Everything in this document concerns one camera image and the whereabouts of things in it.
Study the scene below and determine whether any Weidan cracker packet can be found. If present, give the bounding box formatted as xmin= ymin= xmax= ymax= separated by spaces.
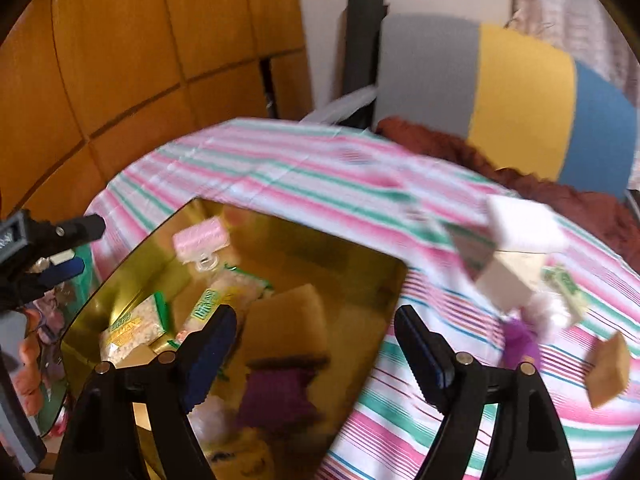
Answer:
xmin=100 ymin=292 xmax=171 ymax=365
xmin=167 ymin=266 xmax=273 ymax=350

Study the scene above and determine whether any purple snack packet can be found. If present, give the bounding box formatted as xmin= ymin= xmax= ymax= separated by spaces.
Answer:
xmin=236 ymin=367 xmax=318 ymax=434
xmin=501 ymin=318 xmax=541 ymax=370

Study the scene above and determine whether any tan sponge block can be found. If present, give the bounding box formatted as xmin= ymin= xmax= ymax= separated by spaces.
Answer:
xmin=241 ymin=284 xmax=329 ymax=368
xmin=585 ymin=332 xmax=631 ymax=408

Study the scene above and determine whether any beige cardboard ointment box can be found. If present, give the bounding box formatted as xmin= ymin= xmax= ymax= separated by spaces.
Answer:
xmin=475 ymin=250 xmax=548 ymax=313

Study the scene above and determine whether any green-white small medicine box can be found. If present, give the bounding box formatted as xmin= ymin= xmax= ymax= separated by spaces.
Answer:
xmin=542 ymin=266 xmax=590 ymax=325

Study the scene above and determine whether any white foam block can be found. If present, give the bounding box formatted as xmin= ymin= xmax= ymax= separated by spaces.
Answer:
xmin=486 ymin=195 xmax=568 ymax=255

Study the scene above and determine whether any yellow knitted sock roll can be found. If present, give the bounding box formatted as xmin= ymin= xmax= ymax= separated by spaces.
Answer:
xmin=208 ymin=437 xmax=276 ymax=480

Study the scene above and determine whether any colourful clutter pile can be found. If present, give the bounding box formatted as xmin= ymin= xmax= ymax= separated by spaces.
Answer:
xmin=12 ymin=289 xmax=68 ymax=437

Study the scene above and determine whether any wooden wardrobe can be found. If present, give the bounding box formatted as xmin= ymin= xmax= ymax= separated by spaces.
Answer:
xmin=1 ymin=0 xmax=312 ymax=221

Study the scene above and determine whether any striped pink green tablecloth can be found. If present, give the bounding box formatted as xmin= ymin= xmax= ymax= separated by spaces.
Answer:
xmin=90 ymin=119 xmax=639 ymax=479

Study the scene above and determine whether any dark red cloth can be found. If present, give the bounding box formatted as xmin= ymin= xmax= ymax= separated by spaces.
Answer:
xmin=375 ymin=116 xmax=640 ymax=270

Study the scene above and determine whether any white plastic bag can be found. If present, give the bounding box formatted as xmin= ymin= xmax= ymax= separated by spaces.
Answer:
xmin=300 ymin=84 xmax=378 ymax=125

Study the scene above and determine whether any grey yellow blue chair back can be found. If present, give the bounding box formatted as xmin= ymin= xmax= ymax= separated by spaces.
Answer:
xmin=374 ymin=14 xmax=638 ymax=198

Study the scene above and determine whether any black rolled mat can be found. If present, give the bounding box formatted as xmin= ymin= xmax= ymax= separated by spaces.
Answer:
xmin=342 ymin=0 xmax=388 ymax=96

